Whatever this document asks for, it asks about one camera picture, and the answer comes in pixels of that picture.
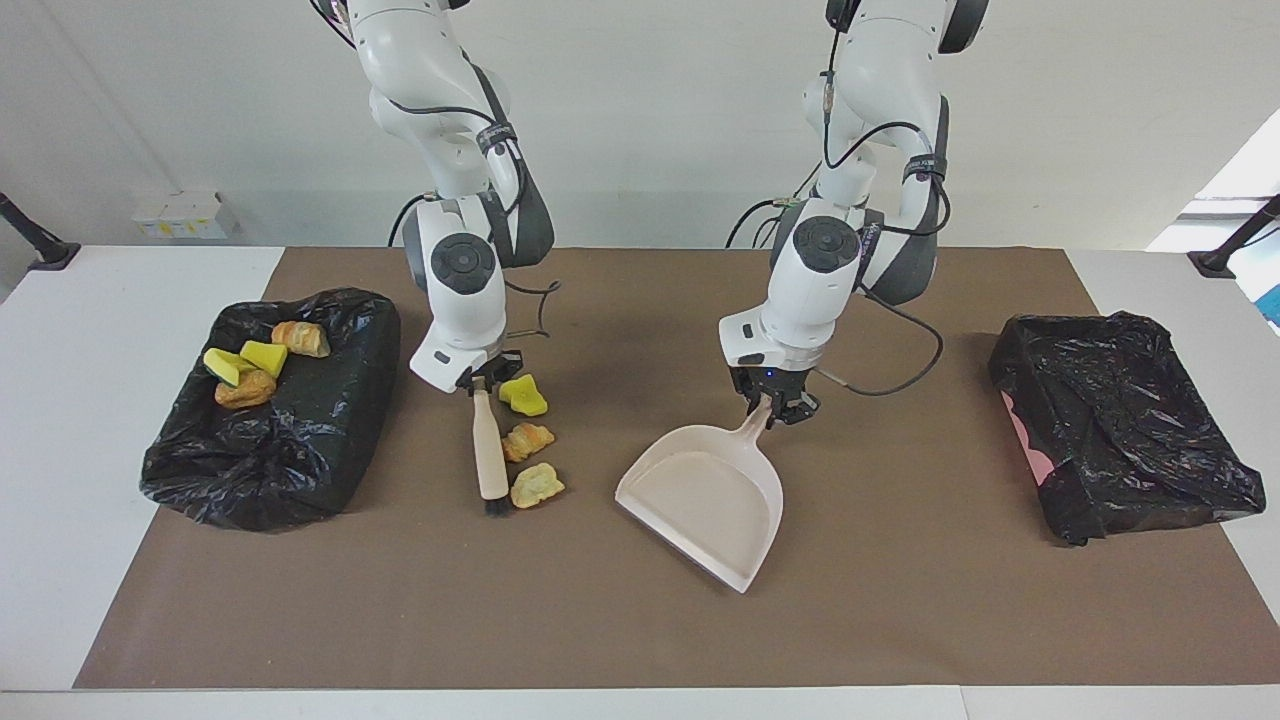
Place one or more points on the white wall socket box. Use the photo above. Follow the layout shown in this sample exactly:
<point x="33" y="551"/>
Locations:
<point x="180" y="215"/>

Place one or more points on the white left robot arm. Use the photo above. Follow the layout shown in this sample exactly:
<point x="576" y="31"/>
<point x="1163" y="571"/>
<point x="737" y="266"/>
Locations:
<point x="820" y="270"/>

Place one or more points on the brown table mat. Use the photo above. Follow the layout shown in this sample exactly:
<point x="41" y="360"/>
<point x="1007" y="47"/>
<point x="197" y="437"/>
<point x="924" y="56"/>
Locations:
<point x="900" y="600"/>

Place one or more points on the beige hand brush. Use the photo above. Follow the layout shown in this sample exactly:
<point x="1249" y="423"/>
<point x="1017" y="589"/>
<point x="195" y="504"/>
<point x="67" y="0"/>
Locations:
<point x="490" y="450"/>

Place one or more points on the black clamp stand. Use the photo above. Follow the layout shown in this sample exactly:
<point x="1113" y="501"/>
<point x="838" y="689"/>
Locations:
<point x="1230" y="250"/>
<point x="40" y="245"/>

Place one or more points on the striped croissant piece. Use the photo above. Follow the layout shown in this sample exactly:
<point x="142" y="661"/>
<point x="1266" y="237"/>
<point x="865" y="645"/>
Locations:
<point x="528" y="441"/>
<point x="300" y="338"/>

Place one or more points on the pale bread piece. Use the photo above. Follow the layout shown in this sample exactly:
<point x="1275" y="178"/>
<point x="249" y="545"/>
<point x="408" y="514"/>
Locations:
<point x="537" y="485"/>

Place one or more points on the beige plastic dustpan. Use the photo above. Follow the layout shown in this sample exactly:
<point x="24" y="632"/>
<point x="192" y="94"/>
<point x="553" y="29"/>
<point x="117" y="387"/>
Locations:
<point x="710" y="500"/>

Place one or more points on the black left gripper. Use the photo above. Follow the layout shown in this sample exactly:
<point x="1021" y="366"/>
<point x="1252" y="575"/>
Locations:
<point x="775" y="382"/>

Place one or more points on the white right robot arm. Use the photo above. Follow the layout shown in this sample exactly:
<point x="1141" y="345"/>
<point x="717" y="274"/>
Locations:
<point x="460" y="270"/>

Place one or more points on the yellow sponge piece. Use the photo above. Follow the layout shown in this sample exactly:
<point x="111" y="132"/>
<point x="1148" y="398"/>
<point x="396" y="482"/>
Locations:
<point x="225" y="365"/>
<point x="263" y="357"/>
<point x="525" y="397"/>

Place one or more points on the blue object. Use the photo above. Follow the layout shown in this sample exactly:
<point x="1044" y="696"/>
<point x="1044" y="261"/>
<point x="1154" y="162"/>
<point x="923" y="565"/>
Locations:
<point x="1273" y="305"/>

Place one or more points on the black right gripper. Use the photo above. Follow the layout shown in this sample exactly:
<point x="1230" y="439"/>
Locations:
<point x="500" y="365"/>

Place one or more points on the black bag lined pink bin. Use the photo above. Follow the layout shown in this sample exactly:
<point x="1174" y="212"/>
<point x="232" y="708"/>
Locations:
<point x="1120" y="420"/>

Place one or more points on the brown nugget piece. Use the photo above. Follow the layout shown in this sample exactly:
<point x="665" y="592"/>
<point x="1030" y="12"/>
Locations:
<point x="245" y="390"/>

